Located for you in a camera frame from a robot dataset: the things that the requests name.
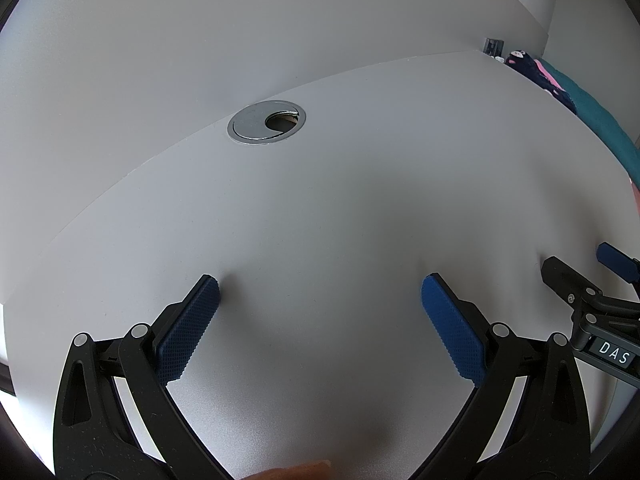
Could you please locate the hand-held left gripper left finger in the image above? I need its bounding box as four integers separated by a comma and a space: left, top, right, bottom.
52, 274, 237, 480

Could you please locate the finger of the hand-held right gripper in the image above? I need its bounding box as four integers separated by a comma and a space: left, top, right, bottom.
596, 242, 640, 286
540, 256, 640, 328

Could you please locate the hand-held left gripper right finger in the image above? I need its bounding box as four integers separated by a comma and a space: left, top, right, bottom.
407, 272, 594, 480

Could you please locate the teal pillow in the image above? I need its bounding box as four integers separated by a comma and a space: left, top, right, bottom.
542, 57, 640, 186

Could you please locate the pink cloth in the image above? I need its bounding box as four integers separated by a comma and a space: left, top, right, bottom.
532, 58, 562, 87

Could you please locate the dark printed cloth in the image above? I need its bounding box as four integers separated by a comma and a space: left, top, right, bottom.
504, 50, 576, 106

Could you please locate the silver cable grommet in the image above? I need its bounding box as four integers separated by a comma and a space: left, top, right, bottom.
227, 100, 307, 146

